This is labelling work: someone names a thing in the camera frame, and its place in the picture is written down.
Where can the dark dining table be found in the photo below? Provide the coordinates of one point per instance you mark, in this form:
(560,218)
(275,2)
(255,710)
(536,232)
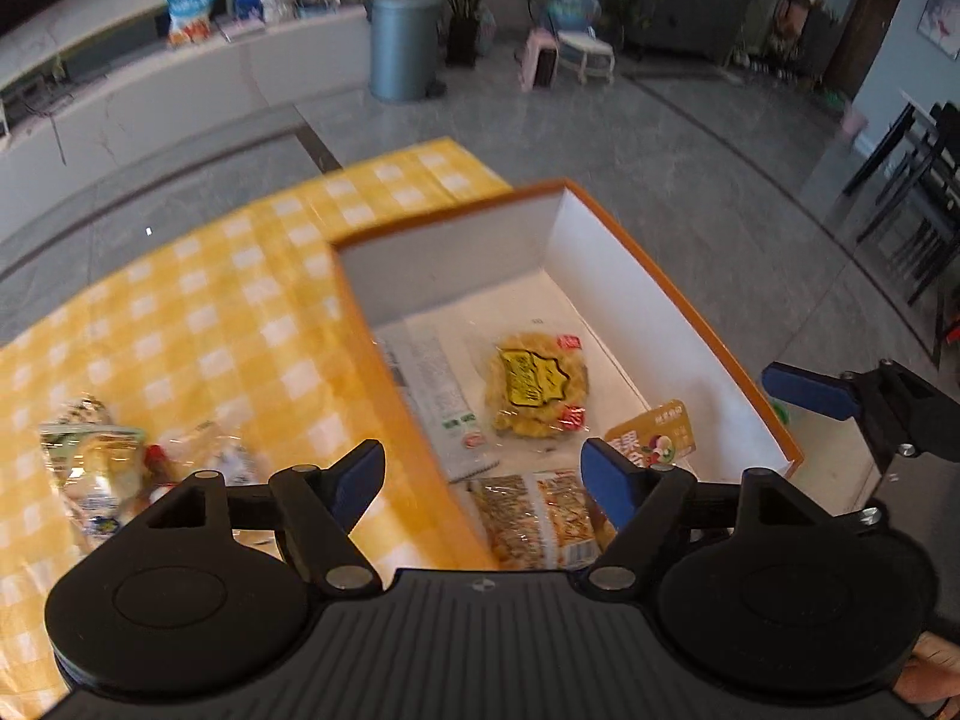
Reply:
(911,114)

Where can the white sachet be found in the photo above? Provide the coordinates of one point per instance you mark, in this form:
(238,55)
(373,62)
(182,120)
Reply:
(423,374)

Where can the green chips bag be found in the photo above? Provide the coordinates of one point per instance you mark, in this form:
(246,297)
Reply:
(96,467)

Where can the operator hand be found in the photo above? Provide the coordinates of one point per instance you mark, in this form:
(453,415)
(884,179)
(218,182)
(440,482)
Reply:
(931,673)

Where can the yellow round cake packet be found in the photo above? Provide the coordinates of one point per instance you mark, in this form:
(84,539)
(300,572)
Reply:
(536,384)

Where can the white tv console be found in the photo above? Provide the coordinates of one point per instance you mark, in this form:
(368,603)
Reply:
(168,97)

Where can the orange dried fruit bag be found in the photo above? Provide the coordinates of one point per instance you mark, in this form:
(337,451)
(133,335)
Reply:
(660,436)

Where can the grey pedal trash bin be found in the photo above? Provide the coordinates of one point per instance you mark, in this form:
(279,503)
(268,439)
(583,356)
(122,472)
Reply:
(404,48)

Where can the yellow checkered tablecloth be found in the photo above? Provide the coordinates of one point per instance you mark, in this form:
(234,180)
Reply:
(241,323)

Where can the blue water jug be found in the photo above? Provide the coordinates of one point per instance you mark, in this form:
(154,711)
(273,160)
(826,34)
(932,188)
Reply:
(570,15)

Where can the white round stool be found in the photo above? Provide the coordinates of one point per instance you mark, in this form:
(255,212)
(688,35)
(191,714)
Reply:
(586,56)

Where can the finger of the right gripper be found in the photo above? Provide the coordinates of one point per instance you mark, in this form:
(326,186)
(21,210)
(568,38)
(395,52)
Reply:
(898,413)

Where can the clear quail egg packet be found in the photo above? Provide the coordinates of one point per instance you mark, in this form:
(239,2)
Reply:
(210,448)

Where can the blue snack bag on console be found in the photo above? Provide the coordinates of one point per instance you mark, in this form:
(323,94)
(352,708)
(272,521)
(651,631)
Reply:
(189,21)

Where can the framed wall picture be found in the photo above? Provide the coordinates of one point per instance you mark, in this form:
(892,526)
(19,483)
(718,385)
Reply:
(940,24)

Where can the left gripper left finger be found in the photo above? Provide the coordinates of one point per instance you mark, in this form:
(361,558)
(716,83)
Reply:
(215,585)

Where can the nut mix packet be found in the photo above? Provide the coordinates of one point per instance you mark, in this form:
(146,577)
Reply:
(540,521)

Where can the pink space heater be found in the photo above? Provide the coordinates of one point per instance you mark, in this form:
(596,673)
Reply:
(539,60)

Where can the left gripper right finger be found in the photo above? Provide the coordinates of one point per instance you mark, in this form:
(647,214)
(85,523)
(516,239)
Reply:
(755,589)

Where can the orange cardboard box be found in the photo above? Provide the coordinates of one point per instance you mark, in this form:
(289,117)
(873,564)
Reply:
(546,257)

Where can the black dining chair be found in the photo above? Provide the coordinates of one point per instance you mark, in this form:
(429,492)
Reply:
(923,191)

